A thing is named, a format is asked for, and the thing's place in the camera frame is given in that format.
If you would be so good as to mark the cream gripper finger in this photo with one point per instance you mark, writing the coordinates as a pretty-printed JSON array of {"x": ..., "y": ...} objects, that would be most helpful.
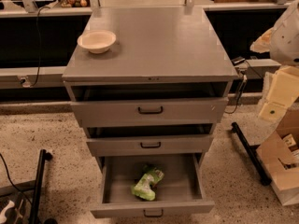
[{"x": 262, "y": 43}]

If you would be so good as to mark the green rice chip bag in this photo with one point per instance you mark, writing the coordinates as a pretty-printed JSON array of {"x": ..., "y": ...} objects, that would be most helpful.
[{"x": 150, "y": 178}]

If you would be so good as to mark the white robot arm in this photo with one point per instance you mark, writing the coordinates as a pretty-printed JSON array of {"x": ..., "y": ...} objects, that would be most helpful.
[{"x": 282, "y": 40}]

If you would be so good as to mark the grey top drawer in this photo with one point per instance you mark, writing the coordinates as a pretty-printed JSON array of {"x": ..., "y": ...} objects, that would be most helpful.
[{"x": 146, "y": 112}]

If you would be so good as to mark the grey drawer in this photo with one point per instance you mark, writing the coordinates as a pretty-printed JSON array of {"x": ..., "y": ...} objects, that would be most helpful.
[
  {"x": 179, "y": 192},
  {"x": 146, "y": 140},
  {"x": 146, "y": 112}
]

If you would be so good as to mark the grey drawer cabinet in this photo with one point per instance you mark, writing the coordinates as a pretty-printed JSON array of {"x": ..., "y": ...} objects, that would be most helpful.
[{"x": 160, "y": 53}]

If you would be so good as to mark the grey middle drawer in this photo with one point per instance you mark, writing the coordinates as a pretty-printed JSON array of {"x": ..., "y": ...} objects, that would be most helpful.
[{"x": 146, "y": 140}]

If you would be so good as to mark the grey bottom drawer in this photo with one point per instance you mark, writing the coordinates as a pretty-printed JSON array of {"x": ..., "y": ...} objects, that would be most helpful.
[{"x": 179, "y": 192}]

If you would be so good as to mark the black power adapter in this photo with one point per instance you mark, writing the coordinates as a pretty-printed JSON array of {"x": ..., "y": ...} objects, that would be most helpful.
[{"x": 238, "y": 60}]

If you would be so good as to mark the black bar right floor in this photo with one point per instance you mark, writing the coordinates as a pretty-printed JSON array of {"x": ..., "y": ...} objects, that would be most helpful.
[{"x": 251, "y": 151}]

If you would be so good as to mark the cardboard box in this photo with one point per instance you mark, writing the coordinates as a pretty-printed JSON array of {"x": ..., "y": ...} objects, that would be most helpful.
[{"x": 279, "y": 162}]

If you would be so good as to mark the white bowl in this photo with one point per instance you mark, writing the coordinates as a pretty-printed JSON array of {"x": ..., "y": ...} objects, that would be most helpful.
[{"x": 97, "y": 41}]

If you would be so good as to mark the black stand left floor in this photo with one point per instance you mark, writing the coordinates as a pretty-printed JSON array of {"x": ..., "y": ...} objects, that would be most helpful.
[{"x": 44, "y": 156}]

